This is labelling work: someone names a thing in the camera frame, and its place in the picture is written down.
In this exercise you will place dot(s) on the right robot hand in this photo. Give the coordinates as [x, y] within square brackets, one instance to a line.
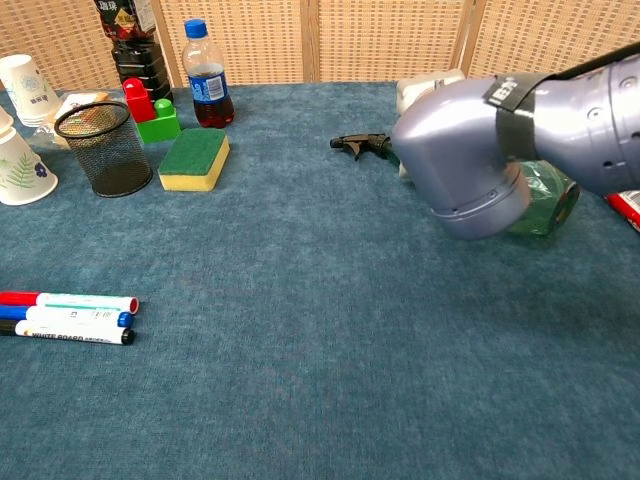
[415, 90]

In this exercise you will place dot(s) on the green spray bottle black nozzle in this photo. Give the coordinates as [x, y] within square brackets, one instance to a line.
[542, 195]

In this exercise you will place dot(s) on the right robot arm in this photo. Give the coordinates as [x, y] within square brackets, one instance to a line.
[450, 140]

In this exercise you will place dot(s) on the small cola bottle blue cap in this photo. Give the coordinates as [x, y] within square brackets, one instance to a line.
[210, 90]

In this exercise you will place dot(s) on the large dark tea bottle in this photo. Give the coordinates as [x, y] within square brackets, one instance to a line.
[135, 55]

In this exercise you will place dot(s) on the wicker folding screen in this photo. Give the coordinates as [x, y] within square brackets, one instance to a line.
[390, 40]

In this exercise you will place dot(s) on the green yellow sponge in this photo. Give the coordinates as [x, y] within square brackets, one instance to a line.
[192, 155]

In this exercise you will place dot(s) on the red snack package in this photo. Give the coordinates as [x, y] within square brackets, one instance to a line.
[627, 202]

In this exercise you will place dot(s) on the green toy block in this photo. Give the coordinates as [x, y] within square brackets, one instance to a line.
[160, 127]

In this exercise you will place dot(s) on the blue tablecloth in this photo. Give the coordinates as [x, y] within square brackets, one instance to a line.
[320, 350]

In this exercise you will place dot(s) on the red toy block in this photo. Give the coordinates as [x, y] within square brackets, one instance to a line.
[137, 102]

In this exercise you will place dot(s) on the black mesh pen holder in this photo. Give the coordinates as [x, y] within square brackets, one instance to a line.
[112, 160]

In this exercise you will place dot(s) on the wrapped sandwich bread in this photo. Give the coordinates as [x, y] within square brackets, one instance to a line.
[87, 97]

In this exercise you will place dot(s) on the white paper cup blue logo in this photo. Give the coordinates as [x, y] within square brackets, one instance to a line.
[27, 85]

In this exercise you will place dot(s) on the red whiteboard marker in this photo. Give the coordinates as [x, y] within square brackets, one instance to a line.
[75, 301]

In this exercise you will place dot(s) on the white printed paper cup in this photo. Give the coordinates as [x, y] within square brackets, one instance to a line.
[4, 122]
[20, 175]

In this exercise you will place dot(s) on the blue whiteboard marker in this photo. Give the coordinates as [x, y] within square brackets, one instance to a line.
[65, 316]

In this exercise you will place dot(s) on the black whiteboard marker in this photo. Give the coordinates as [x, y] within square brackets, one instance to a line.
[70, 334]

